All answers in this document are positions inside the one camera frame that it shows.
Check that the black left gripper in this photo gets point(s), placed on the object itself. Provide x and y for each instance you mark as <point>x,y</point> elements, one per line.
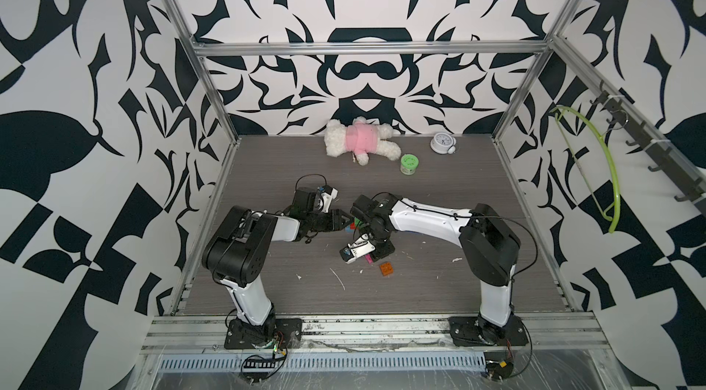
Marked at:
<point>334,219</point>

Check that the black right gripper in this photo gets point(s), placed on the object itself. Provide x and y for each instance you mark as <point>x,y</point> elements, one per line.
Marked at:
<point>381,248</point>

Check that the orange lego brick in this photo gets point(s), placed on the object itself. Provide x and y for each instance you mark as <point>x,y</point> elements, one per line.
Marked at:
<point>386,269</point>

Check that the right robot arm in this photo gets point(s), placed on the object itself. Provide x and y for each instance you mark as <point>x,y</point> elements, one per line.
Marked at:
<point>490,246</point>

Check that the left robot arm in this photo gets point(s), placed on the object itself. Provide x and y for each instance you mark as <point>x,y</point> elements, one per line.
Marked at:
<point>236,254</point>

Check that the white plush toy pink shirt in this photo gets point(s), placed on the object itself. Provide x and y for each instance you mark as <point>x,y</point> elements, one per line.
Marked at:
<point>361,139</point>

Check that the white small alarm clock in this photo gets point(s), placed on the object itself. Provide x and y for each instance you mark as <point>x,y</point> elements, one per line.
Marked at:
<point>443,144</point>

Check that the black hook rack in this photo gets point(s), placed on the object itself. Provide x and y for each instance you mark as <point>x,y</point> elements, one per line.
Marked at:
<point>645,137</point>

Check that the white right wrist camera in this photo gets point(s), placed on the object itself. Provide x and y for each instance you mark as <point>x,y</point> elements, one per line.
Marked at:
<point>360,248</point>

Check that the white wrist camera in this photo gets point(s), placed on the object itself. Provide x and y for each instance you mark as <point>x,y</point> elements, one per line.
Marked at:
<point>360,248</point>
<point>326,194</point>

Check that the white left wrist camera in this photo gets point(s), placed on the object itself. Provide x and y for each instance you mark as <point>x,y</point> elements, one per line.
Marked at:
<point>326,194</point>

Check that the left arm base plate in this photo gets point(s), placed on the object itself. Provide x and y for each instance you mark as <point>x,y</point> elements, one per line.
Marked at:
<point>286,332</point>

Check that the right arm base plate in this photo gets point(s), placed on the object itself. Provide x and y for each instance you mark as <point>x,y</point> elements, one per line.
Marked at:
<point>470,331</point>

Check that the aluminium cage frame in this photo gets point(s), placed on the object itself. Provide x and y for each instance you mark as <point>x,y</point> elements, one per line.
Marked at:
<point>498,67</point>

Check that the green hoop on wall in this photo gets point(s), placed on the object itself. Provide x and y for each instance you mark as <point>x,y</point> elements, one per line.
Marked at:
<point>591,155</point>

